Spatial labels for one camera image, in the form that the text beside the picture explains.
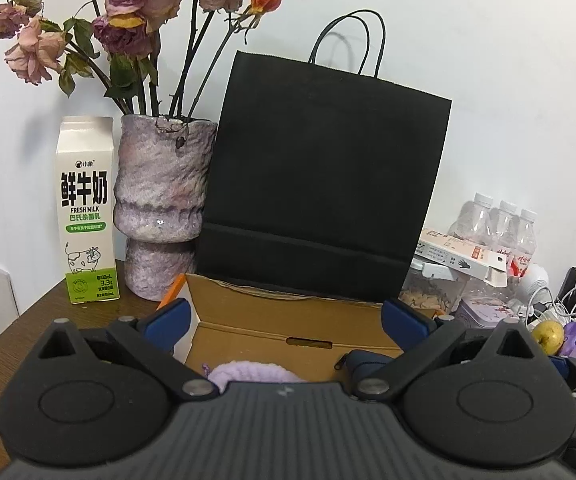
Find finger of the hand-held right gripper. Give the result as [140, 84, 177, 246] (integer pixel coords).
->
[549, 353, 576, 387]

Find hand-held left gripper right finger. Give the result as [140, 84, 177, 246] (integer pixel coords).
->
[352, 297, 536, 403]

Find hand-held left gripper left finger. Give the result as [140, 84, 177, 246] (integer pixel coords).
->
[39, 297, 220, 402]

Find dark blue pad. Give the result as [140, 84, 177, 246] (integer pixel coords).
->
[335, 349, 405, 397]

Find fuzzy purple headband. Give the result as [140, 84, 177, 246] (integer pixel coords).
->
[202, 359, 309, 394]

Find red cardboard box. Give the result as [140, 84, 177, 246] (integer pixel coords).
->
[158, 273, 450, 390]

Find green apple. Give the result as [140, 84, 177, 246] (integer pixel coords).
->
[531, 319, 566, 356]

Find small white fan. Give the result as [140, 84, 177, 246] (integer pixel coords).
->
[510, 265, 554, 316]

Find pale printed tin box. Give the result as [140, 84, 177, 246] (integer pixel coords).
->
[455, 295, 520, 329]

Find long white carton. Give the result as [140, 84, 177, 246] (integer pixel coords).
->
[414, 228, 510, 286]

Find mottled purple ceramic vase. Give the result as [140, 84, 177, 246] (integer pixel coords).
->
[112, 113, 219, 303]

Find clear water bottle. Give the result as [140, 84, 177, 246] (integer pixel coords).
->
[490, 200, 520, 257]
[512, 208, 540, 279]
[454, 192, 495, 252]

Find white green milk carton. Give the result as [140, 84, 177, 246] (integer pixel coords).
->
[56, 116, 120, 305]

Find black paper bag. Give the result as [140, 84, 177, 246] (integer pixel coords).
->
[195, 10, 453, 306]

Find dried rose bouquet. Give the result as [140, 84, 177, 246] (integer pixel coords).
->
[0, 0, 283, 117]

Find white charging cables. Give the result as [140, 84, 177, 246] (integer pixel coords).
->
[527, 282, 576, 332]

